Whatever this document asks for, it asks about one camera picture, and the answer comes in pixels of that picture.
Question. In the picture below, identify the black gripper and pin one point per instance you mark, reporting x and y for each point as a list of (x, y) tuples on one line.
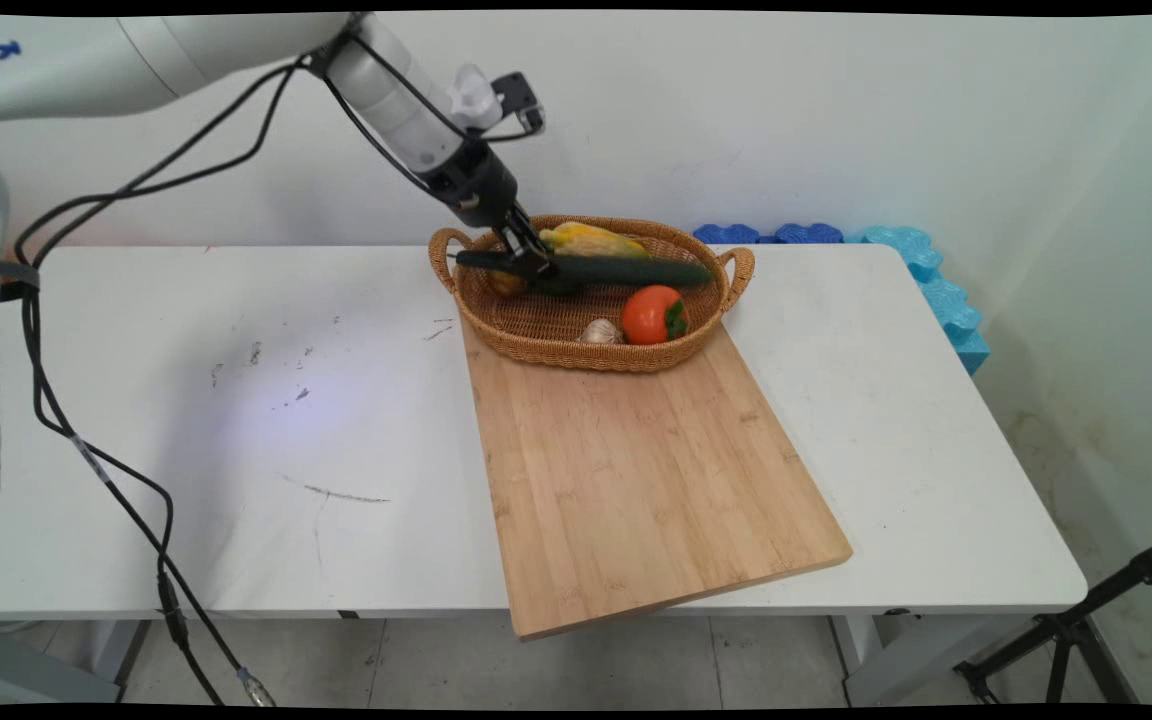
[(481, 185)]

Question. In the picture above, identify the dark green cucumber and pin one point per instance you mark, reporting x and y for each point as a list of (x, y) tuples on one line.
[(626, 271)]

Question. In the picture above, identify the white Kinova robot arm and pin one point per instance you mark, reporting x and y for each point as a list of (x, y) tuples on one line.
[(136, 60)]

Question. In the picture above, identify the brown potato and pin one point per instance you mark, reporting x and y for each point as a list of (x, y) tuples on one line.
[(506, 284)]

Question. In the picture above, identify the yellow corn cob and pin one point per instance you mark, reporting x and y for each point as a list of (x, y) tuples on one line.
[(591, 240)]

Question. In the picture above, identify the white garlic bulb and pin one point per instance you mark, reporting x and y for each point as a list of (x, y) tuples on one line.
[(600, 332)]

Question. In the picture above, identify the woven wicker basket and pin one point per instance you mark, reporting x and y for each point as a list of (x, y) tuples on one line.
[(586, 352)]

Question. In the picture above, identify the orange-red tomato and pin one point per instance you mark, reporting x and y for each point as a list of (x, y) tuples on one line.
[(648, 315)]

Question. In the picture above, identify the dark blue foam mat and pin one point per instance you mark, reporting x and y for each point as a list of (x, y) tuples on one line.
[(726, 234), (809, 233)]

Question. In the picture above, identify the wooden cutting board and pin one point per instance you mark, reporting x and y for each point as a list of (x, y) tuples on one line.
[(636, 480)]

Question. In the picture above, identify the light blue foam mat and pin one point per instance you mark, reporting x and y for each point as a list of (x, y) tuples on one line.
[(946, 300)]

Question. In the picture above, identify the white table leg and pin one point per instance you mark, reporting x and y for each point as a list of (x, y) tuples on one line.
[(36, 665), (876, 660)]

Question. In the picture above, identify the black tripod stand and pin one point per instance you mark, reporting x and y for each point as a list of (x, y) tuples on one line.
[(1066, 630)]

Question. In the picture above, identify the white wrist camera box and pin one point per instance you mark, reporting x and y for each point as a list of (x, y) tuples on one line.
[(501, 100)]

